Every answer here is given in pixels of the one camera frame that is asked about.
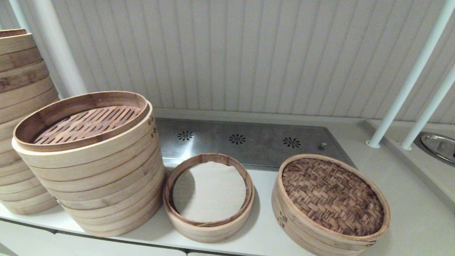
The woven bamboo steamer lid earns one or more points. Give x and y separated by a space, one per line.
330 195

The white cloth steamer liner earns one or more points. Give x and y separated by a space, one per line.
209 192

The small steamer with paper liner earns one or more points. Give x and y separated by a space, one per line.
209 233

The bamboo steamer basket dark slats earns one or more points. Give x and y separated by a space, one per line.
295 234

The large bamboo steamer basket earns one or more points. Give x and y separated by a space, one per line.
21 199
89 156
106 190
21 99
7 153
14 44
113 222
17 71

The stainless steel vented panel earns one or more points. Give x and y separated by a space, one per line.
263 149

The small metal knob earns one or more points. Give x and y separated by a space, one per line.
321 146

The white cabinet door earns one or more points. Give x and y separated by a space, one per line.
21 241
117 249

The thick white pole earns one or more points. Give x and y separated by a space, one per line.
58 53

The white slanted pole with flange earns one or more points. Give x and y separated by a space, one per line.
406 81

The round metal sink basin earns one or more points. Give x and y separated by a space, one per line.
439 145

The thin white pole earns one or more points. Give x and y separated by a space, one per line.
17 14

